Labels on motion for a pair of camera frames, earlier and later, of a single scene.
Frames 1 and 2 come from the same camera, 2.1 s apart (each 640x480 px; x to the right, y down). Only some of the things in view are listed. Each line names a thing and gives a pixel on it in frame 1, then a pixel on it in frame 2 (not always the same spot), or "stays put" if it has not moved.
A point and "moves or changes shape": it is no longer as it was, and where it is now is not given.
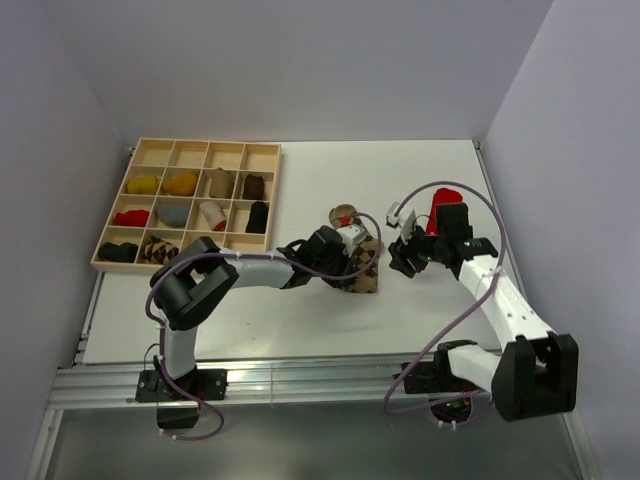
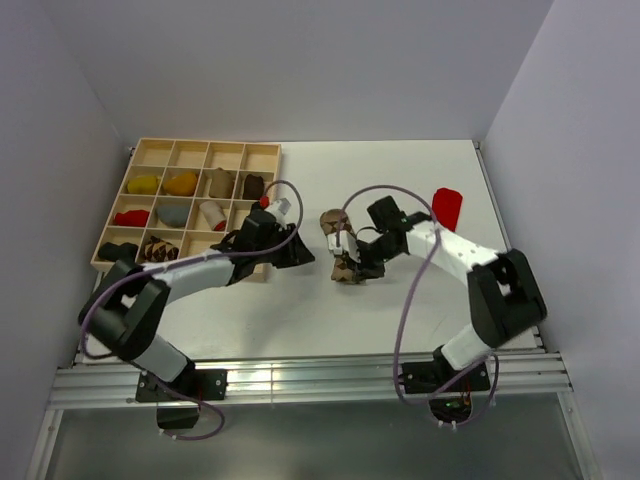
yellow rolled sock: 143,185 stays put
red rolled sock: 132,218 stays put
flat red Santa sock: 441,195 stays put
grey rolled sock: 173,215 stays put
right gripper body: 418,248 to 374,255
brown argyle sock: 364,262 moves or changes shape
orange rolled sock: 181,185 stays put
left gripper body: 338,264 to 284,256
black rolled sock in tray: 125,252 stays put
